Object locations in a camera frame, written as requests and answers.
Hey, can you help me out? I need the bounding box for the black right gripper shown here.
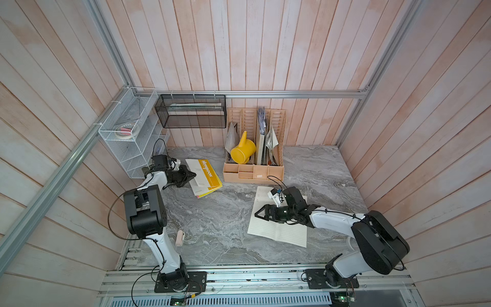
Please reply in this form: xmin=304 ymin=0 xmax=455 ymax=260
xmin=254 ymin=205 xmax=297 ymax=223

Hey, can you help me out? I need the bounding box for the cream notebook orange cover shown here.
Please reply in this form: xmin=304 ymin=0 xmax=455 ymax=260
xmin=190 ymin=170 xmax=222 ymax=198
xmin=185 ymin=159 xmax=222 ymax=196

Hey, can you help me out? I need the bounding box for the cream lined notebook with holes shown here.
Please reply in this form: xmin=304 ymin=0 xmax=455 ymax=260
xmin=248 ymin=186 xmax=308 ymax=248

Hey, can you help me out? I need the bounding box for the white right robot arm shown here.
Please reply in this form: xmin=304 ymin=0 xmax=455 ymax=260
xmin=253 ymin=187 xmax=410 ymax=289

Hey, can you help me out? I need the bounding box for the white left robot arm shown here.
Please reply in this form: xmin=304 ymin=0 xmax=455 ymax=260
xmin=124 ymin=154 xmax=196 ymax=292

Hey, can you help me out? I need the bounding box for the grey folder in organizer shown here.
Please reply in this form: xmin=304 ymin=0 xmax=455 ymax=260
xmin=225 ymin=122 xmax=240 ymax=154

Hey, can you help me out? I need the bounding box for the yellow plastic watering can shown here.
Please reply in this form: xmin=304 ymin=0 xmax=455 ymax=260
xmin=230 ymin=131 xmax=256 ymax=165

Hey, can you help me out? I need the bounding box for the tape roll on shelf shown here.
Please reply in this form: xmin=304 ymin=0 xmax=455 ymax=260
xmin=115 ymin=122 xmax=139 ymax=140

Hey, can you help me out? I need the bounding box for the grey-green book in organizer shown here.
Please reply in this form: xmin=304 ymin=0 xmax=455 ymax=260
xmin=256 ymin=107 xmax=267 ymax=165

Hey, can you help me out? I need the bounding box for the illustrated book in organizer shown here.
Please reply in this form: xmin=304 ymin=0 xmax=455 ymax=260
xmin=266 ymin=127 xmax=279 ymax=166

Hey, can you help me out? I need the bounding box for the peach plastic desk organizer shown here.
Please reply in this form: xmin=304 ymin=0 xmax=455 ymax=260
xmin=223 ymin=107 xmax=286 ymax=185

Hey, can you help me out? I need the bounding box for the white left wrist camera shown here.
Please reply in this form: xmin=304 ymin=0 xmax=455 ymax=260
xmin=168 ymin=157 xmax=180 ymax=171

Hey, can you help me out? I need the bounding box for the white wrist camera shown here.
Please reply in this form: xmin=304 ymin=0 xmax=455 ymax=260
xmin=267 ymin=188 xmax=285 ymax=207
xmin=168 ymin=157 xmax=180 ymax=171

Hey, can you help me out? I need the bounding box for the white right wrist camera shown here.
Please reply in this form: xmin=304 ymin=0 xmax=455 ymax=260
xmin=267 ymin=188 xmax=285 ymax=207

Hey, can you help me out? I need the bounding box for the white wire wall shelf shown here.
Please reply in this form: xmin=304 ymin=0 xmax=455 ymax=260
xmin=98 ymin=87 xmax=170 ymax=179

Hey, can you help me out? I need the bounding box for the black mesh wall basket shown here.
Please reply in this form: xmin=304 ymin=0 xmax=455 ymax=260
xmin=155 ymin=94 xmax=227 ymax=129

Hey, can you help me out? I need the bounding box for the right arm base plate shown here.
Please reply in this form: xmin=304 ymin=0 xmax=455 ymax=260
xmin=303 ymin=269 xmax=359 ymax=290

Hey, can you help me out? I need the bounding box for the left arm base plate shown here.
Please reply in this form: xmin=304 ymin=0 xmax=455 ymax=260
xmin=154 ymin=271 xmax=207 ymax=294

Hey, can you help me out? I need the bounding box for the aluminium frame rail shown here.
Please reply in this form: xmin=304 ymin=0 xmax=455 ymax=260
xmin=136 ymin=88 xmax=368 ymax=99

